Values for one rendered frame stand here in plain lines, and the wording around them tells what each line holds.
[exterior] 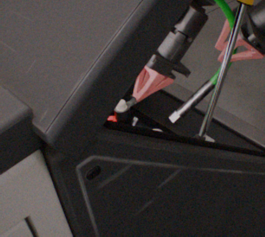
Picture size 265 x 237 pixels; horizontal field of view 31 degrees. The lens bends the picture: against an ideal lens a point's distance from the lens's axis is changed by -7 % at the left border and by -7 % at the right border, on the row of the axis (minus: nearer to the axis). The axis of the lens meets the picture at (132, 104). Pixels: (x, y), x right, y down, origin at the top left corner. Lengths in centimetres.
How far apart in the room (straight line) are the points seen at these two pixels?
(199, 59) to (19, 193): 267
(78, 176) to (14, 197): 6
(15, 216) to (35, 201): 2
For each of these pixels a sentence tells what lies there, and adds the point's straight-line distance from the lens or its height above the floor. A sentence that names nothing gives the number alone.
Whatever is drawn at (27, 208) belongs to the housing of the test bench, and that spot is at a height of 143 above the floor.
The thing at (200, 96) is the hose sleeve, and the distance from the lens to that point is 85.
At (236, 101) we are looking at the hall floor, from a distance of 265.
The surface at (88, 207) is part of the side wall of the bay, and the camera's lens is 38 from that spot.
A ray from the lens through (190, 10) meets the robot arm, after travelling 87.
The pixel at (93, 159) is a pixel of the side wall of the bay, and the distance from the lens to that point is 35.
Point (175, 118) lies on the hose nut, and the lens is 85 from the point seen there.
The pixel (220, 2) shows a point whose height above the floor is 132.
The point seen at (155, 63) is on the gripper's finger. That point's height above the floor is 119.
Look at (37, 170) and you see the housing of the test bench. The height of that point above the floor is 145.
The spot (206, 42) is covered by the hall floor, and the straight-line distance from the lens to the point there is 311.
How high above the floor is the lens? 168
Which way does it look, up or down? 39 degrees down
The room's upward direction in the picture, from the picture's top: 8 degrees counter-clockwise
